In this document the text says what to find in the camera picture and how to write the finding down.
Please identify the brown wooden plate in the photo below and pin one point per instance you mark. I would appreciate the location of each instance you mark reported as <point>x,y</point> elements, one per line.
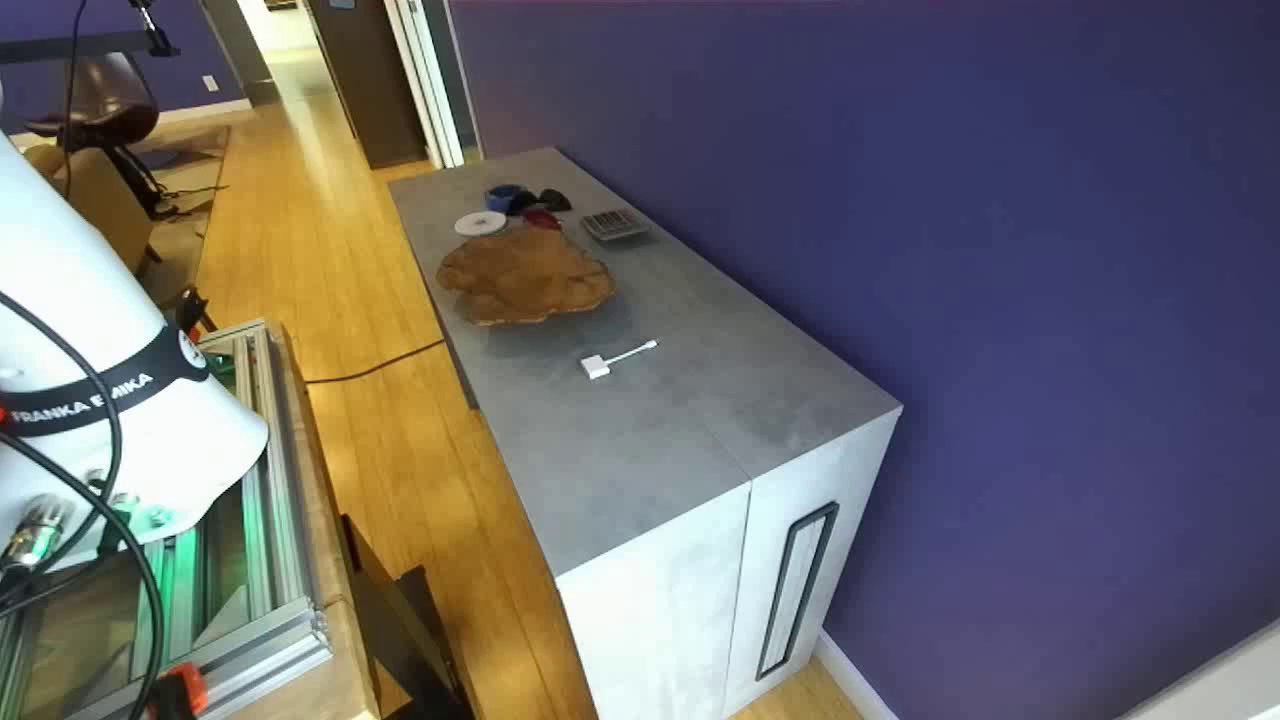
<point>526,276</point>

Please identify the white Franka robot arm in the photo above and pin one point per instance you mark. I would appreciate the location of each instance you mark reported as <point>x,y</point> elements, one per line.
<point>82,304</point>

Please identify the grey concrete-look cabinet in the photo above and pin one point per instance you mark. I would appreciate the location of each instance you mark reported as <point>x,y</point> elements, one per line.
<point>640,425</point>

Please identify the grey calculator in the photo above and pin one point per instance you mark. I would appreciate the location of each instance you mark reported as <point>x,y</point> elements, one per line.
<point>612,225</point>

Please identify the small red object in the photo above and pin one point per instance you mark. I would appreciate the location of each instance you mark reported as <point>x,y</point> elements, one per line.
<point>542,213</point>

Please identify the small black object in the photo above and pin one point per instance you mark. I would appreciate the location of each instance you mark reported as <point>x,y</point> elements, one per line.
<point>552,203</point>

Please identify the white flat disc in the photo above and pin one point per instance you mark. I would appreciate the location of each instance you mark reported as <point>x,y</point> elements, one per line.
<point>483,221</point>

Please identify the black flat panel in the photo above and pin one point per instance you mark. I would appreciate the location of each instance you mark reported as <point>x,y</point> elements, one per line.
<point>405,627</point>

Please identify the dark brown door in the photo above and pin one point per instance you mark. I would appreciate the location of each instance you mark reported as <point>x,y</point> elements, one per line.
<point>374,80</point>

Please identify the aluminium profile robot stand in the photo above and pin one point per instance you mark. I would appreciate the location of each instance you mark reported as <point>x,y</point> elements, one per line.
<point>275,532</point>

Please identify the orange clamp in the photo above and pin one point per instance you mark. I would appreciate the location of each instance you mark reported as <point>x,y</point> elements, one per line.
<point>185,691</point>

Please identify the dark brown chair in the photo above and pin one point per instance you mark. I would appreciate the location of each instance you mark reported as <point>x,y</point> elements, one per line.
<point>107,101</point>

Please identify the white door frame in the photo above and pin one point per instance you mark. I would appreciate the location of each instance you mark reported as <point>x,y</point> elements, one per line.
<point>434,72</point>

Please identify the white wall outlet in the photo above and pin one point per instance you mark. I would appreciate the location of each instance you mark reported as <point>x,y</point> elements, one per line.
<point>208,80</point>

